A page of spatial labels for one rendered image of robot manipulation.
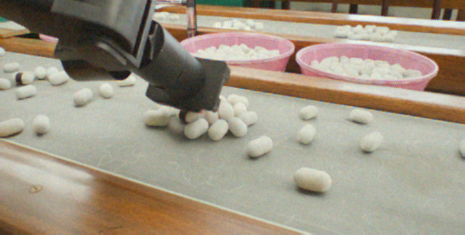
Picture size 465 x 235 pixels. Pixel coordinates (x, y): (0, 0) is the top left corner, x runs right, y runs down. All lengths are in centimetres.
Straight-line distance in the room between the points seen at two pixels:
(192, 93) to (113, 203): 17
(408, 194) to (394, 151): 9
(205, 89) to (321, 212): 20
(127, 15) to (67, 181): 17
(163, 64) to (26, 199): 17
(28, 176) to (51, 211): 7
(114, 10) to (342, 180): 28
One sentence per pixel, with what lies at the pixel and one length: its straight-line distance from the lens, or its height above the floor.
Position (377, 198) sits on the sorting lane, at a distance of 38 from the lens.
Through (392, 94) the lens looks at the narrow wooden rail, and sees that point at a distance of 58.
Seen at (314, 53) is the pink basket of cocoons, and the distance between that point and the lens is 82.
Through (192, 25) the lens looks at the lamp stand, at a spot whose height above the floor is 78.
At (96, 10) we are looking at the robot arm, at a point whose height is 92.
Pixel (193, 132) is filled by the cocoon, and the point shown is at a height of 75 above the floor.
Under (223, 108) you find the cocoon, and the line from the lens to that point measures 49.
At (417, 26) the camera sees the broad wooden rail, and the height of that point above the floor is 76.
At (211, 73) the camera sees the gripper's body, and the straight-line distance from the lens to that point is 44.
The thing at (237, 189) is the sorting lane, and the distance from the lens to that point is 37.
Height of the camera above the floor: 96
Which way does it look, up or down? 23 degrees down
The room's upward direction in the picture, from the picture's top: straight up
